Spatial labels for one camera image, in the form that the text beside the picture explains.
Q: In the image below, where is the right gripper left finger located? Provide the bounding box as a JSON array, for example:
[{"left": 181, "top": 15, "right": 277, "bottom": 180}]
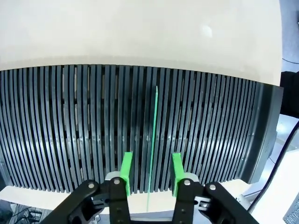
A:
[{"left": 43, "top": 151, "right": 134, "bottom": 224}]

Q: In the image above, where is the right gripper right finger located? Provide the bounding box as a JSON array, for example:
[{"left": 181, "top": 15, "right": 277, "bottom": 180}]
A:
[{"left": 171, "top": 153, "right": 256, "bottom": 224}]

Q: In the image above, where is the green perforated circuit board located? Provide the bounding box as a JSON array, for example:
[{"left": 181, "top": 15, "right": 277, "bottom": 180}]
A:
[{"left": 146, "top": 85, "right": 159, "bottom": 212}]

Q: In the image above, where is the black slotted board rack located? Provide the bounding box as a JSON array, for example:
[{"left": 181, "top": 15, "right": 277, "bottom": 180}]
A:
[{"left": 0, "top": 63, "right": 285, "bottom": 194}]

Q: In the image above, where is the thick black cable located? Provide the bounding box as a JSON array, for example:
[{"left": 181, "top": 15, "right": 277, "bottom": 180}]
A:
[{"left": 247, "top": 120, "right": 299, "bottom": 212}]

